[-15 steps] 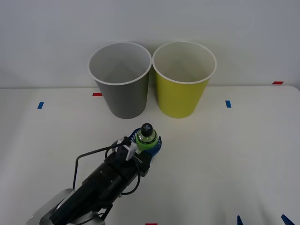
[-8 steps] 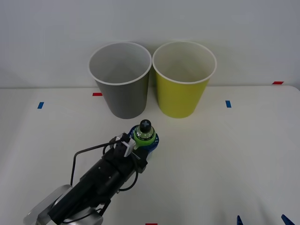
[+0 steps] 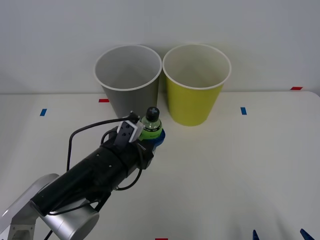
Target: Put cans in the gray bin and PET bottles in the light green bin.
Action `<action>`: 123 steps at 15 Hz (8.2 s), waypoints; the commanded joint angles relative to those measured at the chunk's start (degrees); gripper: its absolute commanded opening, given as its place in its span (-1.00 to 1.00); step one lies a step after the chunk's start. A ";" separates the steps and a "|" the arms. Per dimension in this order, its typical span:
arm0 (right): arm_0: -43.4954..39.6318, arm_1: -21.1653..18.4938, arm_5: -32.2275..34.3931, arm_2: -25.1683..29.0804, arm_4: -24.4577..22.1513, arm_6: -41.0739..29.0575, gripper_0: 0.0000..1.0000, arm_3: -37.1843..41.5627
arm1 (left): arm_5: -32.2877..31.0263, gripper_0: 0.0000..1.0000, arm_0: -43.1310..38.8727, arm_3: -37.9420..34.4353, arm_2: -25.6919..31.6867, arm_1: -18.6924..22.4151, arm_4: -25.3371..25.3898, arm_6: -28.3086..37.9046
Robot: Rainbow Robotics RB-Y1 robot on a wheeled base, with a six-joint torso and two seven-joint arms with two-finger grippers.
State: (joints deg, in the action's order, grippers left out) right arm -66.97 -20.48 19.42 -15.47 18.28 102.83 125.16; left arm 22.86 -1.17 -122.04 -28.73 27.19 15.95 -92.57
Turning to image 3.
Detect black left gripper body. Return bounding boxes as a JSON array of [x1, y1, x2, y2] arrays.
[[109, 138, 155, 174]]

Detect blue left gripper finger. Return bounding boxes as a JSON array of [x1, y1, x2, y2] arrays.
[[151, 128, 167, 151]]

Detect green bottle with black cap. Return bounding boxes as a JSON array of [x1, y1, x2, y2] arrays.
[[138, 106, 164, 142]]

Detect yellow-green plastic waste bin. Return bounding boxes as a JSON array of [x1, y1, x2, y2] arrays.
[[162, 43, 232, 127]]

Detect grey plastic waste bin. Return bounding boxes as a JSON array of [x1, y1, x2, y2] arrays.
[[94, 44, 162, 123]]

